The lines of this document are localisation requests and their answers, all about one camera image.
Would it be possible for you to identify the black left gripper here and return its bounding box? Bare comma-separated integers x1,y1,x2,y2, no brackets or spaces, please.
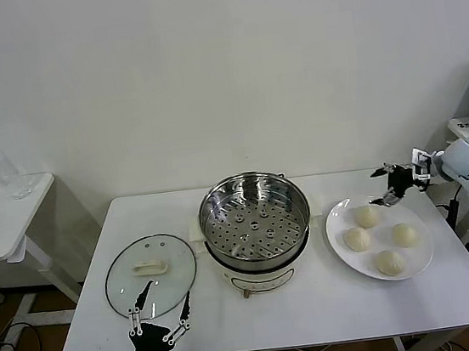
117,275,199,351

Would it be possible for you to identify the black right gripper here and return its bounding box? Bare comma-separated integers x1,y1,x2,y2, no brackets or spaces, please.
364,158,421,210

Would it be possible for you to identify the round glass pot lid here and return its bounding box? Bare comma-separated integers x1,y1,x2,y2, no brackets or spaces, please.
99,229,204,326

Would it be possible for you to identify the white steamed baozi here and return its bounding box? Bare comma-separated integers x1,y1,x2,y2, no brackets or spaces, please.
374,247,409,280
342,225,374,254
353,203,382,231
390,221,421,250

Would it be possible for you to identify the perforated steel steamer basket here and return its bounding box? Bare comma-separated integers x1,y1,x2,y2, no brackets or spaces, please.
193,165,317,276

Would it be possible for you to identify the round white plate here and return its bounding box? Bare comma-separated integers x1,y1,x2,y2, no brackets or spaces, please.
322,189,438,289

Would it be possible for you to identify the white electric cooker base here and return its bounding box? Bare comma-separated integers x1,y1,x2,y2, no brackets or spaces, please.
185,198,333,306

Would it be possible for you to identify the white work table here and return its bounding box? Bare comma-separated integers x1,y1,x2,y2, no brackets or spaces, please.
41,154,469,351

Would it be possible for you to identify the white side table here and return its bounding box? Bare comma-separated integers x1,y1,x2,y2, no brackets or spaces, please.
0,168,87,333

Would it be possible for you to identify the clear plastic water bottle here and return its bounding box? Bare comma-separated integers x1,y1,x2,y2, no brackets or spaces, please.
0,140,35,202

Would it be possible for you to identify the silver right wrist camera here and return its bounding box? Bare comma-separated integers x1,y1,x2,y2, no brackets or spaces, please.
410,145,437,184

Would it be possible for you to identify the black power adapter cable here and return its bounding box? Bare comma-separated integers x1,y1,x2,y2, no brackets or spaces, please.
434,188,468,241

